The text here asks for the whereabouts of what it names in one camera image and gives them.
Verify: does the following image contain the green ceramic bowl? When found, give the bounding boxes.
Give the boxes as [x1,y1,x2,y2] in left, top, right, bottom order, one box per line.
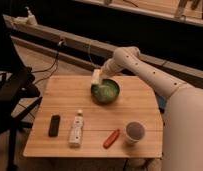
[91,79,120,104]

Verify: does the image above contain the black office chair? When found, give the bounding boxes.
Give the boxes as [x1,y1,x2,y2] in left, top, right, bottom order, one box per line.
[0,13,42,171]

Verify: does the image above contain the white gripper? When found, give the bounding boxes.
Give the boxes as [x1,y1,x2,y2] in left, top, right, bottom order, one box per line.
[100,60,114,79]

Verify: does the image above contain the wooden table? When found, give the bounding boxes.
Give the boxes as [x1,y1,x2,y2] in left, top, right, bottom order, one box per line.
[23,75,163,158]

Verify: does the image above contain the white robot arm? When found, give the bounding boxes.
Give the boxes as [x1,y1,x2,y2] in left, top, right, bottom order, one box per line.
[101,47,203,171]

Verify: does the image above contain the long metal rail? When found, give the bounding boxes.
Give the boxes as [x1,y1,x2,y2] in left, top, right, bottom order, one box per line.
[4,15,203,89]

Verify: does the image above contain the white sponge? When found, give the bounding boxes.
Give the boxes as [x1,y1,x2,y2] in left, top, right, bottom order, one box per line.
[91,69,102,85]

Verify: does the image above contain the black cable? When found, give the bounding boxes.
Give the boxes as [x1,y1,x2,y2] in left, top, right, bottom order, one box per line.
[30,39,67,84]

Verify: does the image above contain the orange marker pen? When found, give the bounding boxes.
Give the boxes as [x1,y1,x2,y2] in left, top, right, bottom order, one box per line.
[103,129,120,149]

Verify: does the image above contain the black rectangular block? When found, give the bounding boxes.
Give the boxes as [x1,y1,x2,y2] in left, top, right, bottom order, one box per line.
[48,115,60,137]

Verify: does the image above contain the white paper cup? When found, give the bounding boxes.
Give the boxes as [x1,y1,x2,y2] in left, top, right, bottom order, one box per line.
[125,122,145,145]

